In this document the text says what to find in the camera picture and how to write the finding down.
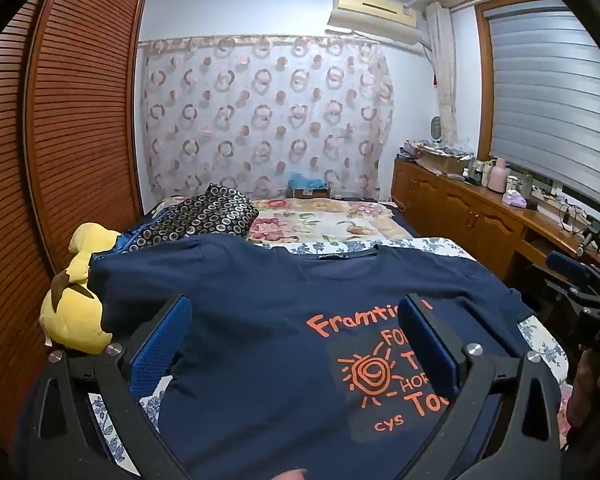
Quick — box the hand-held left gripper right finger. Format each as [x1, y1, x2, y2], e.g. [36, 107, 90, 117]
[397, 292, 563, 480]

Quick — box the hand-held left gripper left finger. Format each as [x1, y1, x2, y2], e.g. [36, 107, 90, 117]
[15, 294, 193, 480]

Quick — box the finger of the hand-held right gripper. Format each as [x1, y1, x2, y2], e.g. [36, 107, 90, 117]
[546, 251, 593, 283]

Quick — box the navy printed t-shirt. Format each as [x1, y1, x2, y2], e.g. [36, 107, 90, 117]
[92, 235, 536, 480]

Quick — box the person's right hand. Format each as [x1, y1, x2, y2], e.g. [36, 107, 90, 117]
[566, 347, 600, 427]

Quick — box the yellow plush toy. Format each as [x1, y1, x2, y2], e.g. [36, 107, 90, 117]
[40, 222, 123, 356]

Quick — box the blue floral bed sheet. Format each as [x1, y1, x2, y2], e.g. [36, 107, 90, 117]
[87, 236, 576, 466]

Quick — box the long wooden cabinet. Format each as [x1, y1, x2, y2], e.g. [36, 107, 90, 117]
[391, 157, 600, 286]

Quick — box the bed with navy sheet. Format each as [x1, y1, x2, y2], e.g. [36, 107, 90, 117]
[392, 210, 423, 238]

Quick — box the folded dark circle-patterned quilt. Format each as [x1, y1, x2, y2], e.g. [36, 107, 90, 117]
[115, 183, 260, 253]

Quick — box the cardboard box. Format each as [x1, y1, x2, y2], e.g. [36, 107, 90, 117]
[417, 150, 469, 176]

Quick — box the pink floral blanket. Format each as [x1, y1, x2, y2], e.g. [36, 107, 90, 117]
[247, 197, 421, 252]

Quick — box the grey window blind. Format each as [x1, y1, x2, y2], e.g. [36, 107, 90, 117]
[485, 5, 600, 192]

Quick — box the teal cloth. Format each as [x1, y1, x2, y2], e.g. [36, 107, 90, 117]
[287, 171, 331, 191]

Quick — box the cream window curtain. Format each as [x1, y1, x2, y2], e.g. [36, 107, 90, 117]
[424, 2, 462, 137]

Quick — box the circle-print sheer curtain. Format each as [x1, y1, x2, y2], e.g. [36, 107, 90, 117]
[139, 35, 396, 202]

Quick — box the wall air conditioner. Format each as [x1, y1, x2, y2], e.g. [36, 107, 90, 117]
[326, 0, 426, 47]

